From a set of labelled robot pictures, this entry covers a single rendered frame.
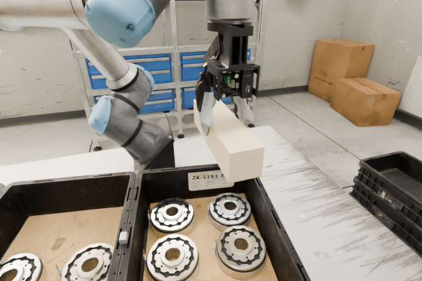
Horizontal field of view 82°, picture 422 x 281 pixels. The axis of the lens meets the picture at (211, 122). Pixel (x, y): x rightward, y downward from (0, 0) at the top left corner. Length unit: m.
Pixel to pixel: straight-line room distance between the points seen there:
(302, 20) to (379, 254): 3.36
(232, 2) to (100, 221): 0.57
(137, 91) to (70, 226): 0.44
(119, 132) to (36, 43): 2.54
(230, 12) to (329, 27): 3.84
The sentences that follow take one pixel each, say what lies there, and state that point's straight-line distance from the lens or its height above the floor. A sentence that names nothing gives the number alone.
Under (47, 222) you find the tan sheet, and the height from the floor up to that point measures 0.83.
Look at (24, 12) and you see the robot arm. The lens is 0.52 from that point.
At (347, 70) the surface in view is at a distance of 3.68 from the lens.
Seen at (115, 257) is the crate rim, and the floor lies 0.93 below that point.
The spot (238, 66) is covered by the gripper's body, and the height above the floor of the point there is 1.23.
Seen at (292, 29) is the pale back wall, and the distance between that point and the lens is 3.82.
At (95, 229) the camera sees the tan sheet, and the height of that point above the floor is 0.83.
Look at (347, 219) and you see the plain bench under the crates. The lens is 0.93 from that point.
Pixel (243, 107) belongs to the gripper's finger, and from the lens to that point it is 0.47.
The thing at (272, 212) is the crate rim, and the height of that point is 0.92.
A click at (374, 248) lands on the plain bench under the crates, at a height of 0.70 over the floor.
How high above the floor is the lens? 1.32
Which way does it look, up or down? 27 degrees down
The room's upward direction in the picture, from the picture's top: straight up
